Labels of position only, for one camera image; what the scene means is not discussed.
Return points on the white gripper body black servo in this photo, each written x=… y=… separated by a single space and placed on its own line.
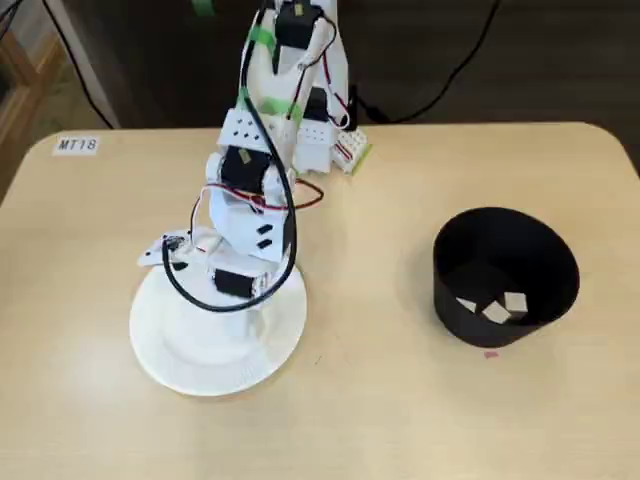
x=231 y=280

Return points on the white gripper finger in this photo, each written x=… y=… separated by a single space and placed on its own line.
x=252 y=325

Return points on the white paper plate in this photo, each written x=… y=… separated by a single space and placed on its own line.
x=200 y=365

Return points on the black round pot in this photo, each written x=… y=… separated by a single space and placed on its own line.
x=480 y=332

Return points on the green controller board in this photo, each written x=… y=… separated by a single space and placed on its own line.
x=354 y=149

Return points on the white MT18 label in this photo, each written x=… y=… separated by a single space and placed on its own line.
x=77 y=145

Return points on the grey white pole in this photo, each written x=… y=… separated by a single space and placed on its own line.
x=97 y=70

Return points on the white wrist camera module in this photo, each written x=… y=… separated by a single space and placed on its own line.
x=165 y=247

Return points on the wooden furniture frame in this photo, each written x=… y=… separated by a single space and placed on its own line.
x=25 y=85

